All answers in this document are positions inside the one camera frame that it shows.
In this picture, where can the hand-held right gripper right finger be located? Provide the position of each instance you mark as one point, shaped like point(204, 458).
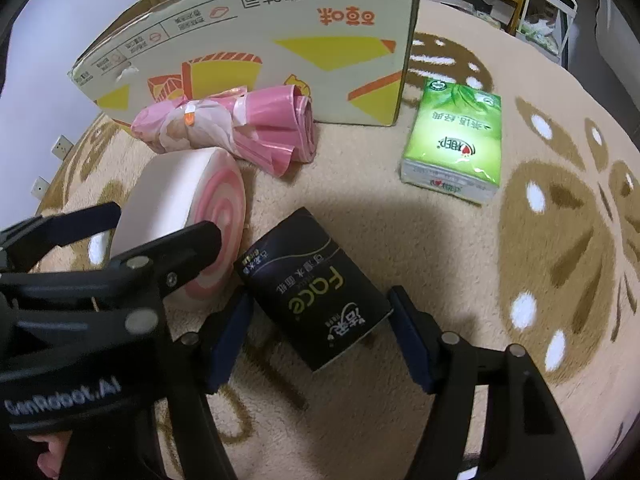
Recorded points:
point(415, 340)

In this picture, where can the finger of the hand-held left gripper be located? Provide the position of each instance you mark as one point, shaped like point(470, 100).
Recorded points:
point(170, 255)
point(65, 230)

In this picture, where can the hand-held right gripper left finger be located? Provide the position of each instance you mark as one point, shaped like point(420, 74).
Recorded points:
point(227, 345)

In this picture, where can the pink swirl roll cushion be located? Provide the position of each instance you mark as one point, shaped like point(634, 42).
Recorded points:
point(170, 190)

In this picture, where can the black tissue pack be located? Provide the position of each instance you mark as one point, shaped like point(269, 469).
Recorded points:
point(310, 290)

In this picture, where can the printed cardboard box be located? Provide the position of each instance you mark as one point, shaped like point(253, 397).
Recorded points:
point(250, 35)

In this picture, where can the person's left hand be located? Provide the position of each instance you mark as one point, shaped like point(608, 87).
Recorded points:
point(50, 455)

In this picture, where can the beige patterned rug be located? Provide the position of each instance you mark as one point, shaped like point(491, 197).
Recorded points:
point(360, 185)

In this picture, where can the pink garbage bag roll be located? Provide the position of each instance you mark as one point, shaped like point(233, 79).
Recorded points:
point(270, 120)

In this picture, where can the green tissue pack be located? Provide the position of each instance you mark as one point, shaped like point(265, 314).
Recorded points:
point(455, 130)

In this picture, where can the white bed curtain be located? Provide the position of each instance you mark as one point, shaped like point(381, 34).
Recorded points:
point(620, 35)

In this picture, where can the white metal cart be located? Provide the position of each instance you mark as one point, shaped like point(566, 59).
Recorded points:
point(570, 5)

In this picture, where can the white wall socket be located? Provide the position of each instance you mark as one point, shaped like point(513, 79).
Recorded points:
point(61, 146)
point(39, 187)

